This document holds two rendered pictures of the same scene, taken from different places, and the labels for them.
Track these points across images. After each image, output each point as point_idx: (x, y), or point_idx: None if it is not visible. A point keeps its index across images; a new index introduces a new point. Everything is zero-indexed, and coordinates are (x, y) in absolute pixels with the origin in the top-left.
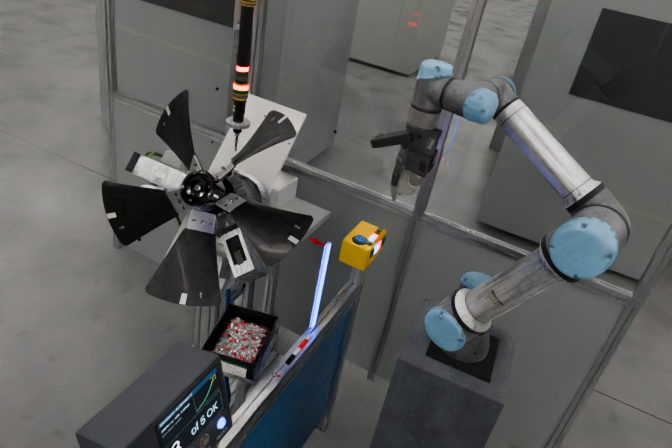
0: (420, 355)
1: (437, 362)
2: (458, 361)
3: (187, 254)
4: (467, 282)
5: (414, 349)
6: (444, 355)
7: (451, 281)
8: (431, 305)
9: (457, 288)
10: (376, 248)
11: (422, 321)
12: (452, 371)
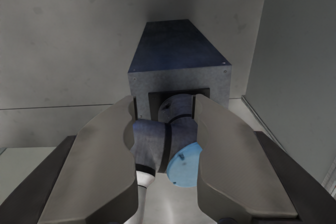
0: (145, 89)
1: (147, 103)
2: (156, 119)
3: None
4: (175, 161)
5: (149, 82)
6: (155, 108)
7: (335, 45)
8: (223, 74)
9: (179, 140)
10: None
11: (192, 75)
12: (146, 116)
